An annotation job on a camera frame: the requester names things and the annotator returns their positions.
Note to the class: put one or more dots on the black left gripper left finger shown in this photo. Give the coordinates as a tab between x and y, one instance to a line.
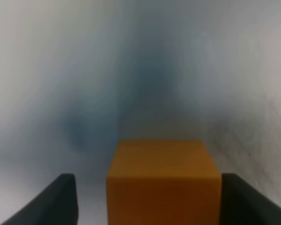
57	204

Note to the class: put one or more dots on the orange cube block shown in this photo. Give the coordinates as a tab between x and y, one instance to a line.
163	182

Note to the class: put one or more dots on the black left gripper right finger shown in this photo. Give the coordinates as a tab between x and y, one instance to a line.
241	204

